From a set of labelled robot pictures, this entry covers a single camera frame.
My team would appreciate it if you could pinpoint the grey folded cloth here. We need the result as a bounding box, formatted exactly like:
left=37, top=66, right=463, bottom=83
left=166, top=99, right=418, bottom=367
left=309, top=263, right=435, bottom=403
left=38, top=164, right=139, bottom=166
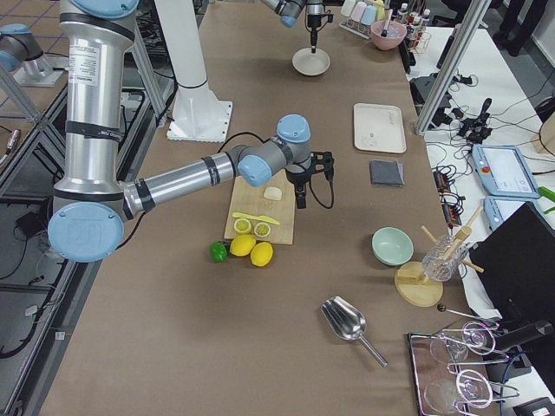
left=369, top=159, right=404, bottom=187

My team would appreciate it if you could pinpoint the mint green bowl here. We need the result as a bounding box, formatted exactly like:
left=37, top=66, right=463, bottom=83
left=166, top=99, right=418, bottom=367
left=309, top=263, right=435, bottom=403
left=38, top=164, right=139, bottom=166
left=371, top=227, right=414, bottom=266

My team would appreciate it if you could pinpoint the pale pink cup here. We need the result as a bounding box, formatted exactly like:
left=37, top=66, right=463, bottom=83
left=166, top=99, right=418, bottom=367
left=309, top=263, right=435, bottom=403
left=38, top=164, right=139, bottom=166
left=350, top=1, right=368, bottom=23

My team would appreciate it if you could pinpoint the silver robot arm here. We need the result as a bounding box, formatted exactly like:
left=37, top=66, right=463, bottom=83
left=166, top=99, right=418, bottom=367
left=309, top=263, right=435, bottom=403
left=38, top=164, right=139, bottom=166
left=262, top=0, right=334, bottom=55
left=48, top=1, right=334, bottom=263

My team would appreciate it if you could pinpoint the steel scoop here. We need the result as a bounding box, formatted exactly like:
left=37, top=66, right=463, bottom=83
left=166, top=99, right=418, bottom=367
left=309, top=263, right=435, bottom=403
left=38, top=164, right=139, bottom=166
left=321, top=296, right=389, bottom=367

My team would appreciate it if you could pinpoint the mirror tray with glasses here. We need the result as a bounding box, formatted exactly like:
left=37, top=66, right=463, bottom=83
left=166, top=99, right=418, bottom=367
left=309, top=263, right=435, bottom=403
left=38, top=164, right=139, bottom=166
left=408, top=321, right=519, bottom=415

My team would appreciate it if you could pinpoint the black monitor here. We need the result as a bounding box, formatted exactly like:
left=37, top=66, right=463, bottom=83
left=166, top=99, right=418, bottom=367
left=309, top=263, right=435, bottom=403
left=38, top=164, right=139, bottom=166
left=470, top=202, right=554, bottom=323

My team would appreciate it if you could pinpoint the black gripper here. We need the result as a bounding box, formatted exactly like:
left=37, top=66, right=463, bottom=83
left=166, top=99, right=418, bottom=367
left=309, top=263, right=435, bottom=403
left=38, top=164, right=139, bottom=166
left=305, top=0, right=334, bottom=54
left=285, top=151, right=333, bottom=209

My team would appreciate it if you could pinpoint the cream round plate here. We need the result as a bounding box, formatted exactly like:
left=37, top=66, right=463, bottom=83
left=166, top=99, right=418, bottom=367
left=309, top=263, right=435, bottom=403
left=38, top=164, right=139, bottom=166
left=291, top=48, right=330, bottom=76

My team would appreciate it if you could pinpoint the wooden cup tree stand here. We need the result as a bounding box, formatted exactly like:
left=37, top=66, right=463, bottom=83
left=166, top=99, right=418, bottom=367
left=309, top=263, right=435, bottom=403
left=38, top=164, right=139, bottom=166
left=395, top=205, right=485, bottom=307

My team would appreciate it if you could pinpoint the white steamed bun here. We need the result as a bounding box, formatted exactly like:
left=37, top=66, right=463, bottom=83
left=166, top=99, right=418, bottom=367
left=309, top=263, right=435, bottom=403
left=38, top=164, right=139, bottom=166
left=263, top=186, right=283, bottom=201

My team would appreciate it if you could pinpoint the lemon half slice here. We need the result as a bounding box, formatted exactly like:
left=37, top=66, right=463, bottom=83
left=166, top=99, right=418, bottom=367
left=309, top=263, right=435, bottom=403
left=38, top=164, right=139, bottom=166
left=252, top=222, right=271, bottom=238
left=233, top=218, right=252, bottom=235

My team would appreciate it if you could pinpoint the clear glass cup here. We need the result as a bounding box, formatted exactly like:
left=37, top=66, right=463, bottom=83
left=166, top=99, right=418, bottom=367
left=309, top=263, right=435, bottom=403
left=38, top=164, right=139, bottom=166
left=422, top=235, right=468, bottom=282

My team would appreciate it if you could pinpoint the aluminium frame post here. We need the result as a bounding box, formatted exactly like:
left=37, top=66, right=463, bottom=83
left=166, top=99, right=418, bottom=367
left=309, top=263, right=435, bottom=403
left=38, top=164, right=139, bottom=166
left=415, top=0, right=491, bottom=137

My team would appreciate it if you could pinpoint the whole yellow lemon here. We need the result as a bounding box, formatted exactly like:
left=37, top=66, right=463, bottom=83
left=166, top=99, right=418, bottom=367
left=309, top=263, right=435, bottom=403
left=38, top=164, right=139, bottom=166
left=250, top=242, right=274, bottom=267
left=230, top=234, right=257, bottom=257

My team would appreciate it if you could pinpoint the blue teach pendant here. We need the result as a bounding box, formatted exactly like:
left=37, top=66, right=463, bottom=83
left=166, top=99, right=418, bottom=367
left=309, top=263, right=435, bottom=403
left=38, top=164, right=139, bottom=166
left=483, top=195, right=539, bottom=231
left=472, top=144, right=540, bottom=199

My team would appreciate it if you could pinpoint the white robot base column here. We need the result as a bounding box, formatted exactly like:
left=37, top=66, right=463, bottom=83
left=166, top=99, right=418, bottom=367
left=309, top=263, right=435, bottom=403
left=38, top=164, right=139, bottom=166
left=155, top=0, right=232, bottom=142

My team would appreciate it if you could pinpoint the green lime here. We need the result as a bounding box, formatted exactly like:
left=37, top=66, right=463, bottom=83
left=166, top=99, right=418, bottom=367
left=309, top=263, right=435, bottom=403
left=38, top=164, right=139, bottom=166
left=209, top=241, right=229, bottom=263

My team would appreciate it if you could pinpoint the cream rabbit tray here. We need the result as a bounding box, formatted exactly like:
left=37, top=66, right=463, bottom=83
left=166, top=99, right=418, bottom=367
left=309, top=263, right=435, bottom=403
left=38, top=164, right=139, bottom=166
left=353, top=103, right=407, bottom=154

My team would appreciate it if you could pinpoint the wooden cutting board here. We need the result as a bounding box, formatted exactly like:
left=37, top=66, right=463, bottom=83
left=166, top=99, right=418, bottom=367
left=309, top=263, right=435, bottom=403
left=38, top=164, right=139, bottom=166
left=223, top=167, right=298, bottom=245

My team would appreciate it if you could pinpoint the yellow plastic knife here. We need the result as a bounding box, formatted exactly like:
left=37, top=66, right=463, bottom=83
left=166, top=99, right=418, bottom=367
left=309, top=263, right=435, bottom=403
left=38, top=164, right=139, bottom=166
left=232, top=211, right=281, bottom=225

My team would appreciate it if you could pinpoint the pink bowl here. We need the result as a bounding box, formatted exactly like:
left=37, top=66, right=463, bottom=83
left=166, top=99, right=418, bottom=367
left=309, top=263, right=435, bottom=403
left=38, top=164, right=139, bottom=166
left=370, top=21, right=407, bottom=50

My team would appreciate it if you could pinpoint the white wire cup rack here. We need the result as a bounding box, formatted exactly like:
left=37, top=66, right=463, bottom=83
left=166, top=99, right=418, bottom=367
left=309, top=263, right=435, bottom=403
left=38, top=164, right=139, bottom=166
left=339, top=19, right=370, bottom=40

